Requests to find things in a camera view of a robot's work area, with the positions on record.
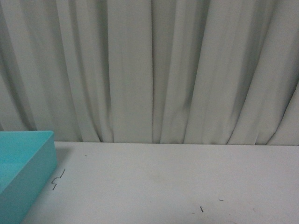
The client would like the grey-white pleated curtain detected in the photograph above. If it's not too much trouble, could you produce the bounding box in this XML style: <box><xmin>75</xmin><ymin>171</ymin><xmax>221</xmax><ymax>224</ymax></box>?
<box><xmin>0</xmin><ymin>0</ymin><xmax>299</xmax><ymax>146</ymax></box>

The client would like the turquoise plastic storage box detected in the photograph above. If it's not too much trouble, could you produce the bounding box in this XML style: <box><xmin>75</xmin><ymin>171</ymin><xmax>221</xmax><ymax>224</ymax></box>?
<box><xmin>0</xmin><ymin>131</ymin><xmax>57</xmax><ymax>224</ymax></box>

